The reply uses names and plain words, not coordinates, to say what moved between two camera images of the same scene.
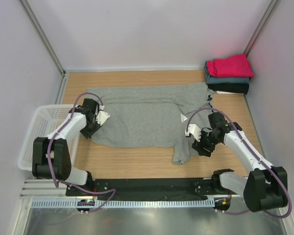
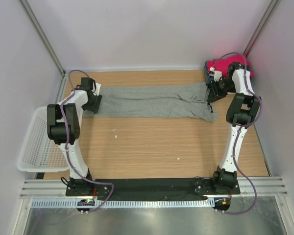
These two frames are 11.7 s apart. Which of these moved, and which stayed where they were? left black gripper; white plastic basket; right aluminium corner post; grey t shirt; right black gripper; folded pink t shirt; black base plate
Moved: left black gripper; right black gripper; grey t shirt
Stayed: black base plate; folded pink t shirt; white plastic basket; right aluminium corner post
